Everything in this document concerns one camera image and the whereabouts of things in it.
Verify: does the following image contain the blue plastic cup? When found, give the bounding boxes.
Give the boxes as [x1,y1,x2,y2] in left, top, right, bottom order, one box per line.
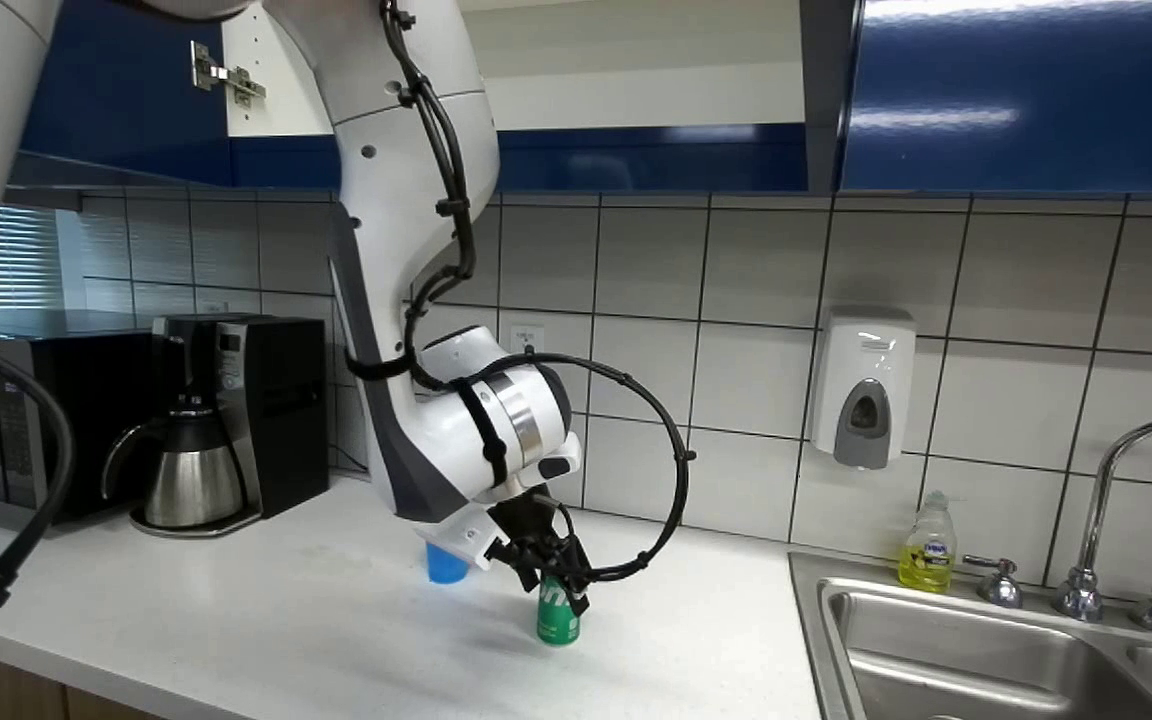
[420,538,475,587]

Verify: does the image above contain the yellow dish soap bottle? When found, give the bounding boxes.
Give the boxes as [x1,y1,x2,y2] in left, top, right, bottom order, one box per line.
[896,490,966,600]

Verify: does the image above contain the metal cabinet hinge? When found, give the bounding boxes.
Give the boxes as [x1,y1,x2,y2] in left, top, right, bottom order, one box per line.
[184,36,270,108]

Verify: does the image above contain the black base cable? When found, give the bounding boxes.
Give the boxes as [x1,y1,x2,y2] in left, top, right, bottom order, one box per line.
[0,326,81,720]

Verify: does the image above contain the black microwave oven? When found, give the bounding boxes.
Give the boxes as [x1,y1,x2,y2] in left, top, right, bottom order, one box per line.
[0,326,198,530]

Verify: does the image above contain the white wall outlet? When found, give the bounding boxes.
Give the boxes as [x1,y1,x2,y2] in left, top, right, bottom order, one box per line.
[499,311,554,366]

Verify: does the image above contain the chrome sink faucet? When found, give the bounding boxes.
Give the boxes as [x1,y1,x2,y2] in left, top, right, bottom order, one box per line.
[961,414,1152,642]

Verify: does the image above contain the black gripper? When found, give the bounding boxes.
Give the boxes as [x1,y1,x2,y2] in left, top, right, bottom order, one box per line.
[485,490,597,626]

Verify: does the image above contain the stainless steel sink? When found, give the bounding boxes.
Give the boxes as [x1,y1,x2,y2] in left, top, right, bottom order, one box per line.
[789,553,1152,720]

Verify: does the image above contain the green soda can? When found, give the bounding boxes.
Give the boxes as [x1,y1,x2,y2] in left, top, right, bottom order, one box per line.
[534,573,588,652]

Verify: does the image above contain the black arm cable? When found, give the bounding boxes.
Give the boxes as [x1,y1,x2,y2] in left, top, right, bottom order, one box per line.
[341,0,699,594]

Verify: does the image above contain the open white cabinet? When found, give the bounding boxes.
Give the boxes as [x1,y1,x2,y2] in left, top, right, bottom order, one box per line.
[221,0,862,201]

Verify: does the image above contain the white window blind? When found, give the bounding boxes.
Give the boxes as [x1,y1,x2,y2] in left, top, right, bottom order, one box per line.
[0,198,88,342]

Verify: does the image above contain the white wall soap dispenser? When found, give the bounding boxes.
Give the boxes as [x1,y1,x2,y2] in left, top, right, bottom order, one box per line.
[809,311,921,472]

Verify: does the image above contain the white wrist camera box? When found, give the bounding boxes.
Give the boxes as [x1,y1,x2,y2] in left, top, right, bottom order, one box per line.
[420,510,509,581]

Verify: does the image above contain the blue cabinet door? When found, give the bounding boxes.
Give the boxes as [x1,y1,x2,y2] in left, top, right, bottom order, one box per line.
[801,0,1152,201]
[7,0,237,191]

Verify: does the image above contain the black steel coffee maker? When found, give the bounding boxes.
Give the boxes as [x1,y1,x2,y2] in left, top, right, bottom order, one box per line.
[155,311,335,542]

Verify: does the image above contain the steel coffee carafe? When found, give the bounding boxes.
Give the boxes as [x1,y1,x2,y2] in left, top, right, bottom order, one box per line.
[97,386,258,538]

